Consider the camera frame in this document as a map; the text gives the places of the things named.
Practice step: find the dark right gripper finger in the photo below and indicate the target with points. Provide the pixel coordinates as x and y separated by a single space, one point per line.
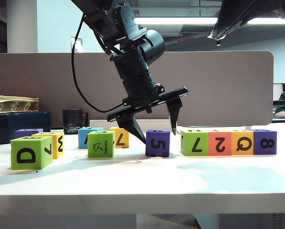
252 13
228 14

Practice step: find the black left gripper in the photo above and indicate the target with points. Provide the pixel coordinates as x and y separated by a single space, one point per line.
140 95

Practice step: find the purple giraffe 5 block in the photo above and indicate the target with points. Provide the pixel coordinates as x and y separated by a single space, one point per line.
165 150

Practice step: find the yellow 7 E block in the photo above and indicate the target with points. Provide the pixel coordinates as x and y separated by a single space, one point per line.
114 143

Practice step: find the green umbrella Q block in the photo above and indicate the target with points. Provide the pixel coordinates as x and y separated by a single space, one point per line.
109 136

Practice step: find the blue A letter block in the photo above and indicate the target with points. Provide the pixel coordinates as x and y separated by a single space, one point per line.
83 140

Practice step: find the green duck D block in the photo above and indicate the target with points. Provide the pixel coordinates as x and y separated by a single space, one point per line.
25 143

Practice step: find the black ceiling spotlight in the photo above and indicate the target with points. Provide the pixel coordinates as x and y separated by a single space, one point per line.
218 43

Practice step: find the ceiling light strip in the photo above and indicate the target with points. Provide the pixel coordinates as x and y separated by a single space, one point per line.
180 21

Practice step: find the green J 7 block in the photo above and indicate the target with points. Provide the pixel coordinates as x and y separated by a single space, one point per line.
185 152

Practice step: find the red ceiling sign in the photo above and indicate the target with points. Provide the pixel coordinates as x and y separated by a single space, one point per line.
185 39

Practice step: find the grey-brown desk divider panel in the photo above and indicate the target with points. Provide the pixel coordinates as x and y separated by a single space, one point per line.
216 83

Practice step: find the black mug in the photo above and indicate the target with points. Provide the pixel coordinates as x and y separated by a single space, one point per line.
72 119

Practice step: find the red 2 block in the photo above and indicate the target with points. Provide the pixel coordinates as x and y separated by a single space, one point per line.
226 150

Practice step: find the background computer monitor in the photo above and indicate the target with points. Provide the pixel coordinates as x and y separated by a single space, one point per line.
278 91

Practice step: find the yellow Q block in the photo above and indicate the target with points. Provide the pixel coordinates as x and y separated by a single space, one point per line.
235 150

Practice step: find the yellow whale W block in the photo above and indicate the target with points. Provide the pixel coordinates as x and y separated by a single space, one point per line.
55 143

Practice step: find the purple 8 block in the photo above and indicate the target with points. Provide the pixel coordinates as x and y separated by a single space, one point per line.
257 150

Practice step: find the white table leg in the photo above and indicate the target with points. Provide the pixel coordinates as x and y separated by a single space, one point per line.
206 221

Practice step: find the purple O B block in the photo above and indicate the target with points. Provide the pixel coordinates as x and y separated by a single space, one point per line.
25 133

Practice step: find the dark blue box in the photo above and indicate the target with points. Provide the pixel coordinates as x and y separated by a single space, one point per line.
13 124

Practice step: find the gold ornate tray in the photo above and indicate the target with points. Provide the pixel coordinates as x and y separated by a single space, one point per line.
13 105

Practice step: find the grey vented cabinet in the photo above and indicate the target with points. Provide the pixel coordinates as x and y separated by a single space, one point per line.
252 221

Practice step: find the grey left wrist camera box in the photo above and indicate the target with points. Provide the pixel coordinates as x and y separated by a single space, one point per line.
160 89

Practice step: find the white wall poster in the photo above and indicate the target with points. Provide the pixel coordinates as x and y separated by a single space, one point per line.
78 45

